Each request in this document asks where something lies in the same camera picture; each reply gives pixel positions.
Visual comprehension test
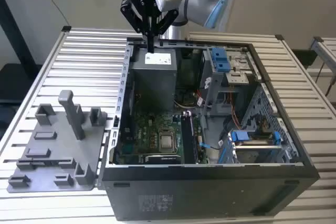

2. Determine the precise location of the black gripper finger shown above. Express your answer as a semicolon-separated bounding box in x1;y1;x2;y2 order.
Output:
150;8;179;53
120;0;151;53

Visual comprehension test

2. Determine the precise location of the blue plastic drive latch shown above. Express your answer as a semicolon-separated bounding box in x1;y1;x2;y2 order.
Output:
211;47;232;73

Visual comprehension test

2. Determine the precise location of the grey power supply unit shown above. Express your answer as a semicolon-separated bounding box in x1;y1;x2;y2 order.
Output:
130;48;177;113

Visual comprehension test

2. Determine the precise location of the grey metal drive cage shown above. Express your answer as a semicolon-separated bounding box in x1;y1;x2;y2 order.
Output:
201;47;260;116

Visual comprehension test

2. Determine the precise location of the green motherboard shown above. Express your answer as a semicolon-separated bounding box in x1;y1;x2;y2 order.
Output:
115;87;211;166

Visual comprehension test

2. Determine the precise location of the metal CPU socket cover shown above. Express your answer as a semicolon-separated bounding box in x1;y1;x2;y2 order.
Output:
156;129;178;154

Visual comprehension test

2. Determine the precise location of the silver CPU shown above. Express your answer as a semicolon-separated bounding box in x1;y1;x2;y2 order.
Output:
160;135;174;150

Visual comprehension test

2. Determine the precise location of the blue disk carrier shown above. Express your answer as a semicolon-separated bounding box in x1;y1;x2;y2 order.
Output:
217;129;292;165

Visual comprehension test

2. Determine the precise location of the black graphics card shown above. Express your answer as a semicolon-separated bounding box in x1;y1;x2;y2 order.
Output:
145;155;182;165

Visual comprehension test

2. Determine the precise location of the grey parts rack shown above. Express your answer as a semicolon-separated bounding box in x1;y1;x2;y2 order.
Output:
6;89;109;193

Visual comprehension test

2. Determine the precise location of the metal slat side table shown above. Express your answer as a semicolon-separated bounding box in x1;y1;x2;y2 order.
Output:
309;36;336;78

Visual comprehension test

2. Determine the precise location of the black PC case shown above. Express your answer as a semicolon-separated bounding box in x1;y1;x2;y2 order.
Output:
97;36;320;221

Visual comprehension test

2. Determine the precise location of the orange wire bundle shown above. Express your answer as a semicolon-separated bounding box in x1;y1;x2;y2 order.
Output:
227;91;241;130

